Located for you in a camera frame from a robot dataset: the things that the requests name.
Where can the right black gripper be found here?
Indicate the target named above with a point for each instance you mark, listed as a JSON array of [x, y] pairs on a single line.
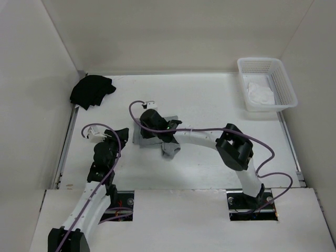
[[146, 134]]

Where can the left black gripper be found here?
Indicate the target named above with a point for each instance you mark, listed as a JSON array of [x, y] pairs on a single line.
[[123, 134]]

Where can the grey tank top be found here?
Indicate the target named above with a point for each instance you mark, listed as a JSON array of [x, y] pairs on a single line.
[[169, 150]]

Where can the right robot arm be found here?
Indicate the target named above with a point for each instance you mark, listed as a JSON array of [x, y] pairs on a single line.
[[236, 151]]

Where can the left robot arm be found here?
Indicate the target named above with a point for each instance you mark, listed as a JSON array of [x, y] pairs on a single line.
[[99, 192]]

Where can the folded black tank tops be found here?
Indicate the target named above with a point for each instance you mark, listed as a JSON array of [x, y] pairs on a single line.
[[91, 90]]

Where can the white tank top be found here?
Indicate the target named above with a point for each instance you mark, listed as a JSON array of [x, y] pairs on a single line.
[[258, 94]]

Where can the white plastic basket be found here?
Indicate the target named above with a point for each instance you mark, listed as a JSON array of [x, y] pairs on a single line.
[[267, 72]]

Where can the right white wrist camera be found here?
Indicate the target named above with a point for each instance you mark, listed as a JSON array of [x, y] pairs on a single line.
[[150, 105]]

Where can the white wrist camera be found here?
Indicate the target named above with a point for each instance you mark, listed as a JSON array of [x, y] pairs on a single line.
[[94, 136], [150, 105]]

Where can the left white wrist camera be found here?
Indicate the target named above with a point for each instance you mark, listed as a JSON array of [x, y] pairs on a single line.
[[94, 136]]

